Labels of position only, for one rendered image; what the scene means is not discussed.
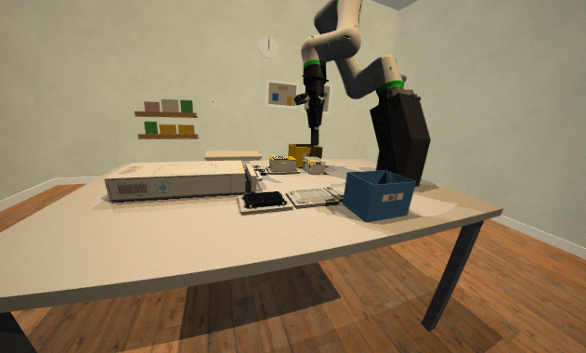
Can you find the yellow open-top bin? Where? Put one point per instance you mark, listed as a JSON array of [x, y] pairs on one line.
[[299, 151]]

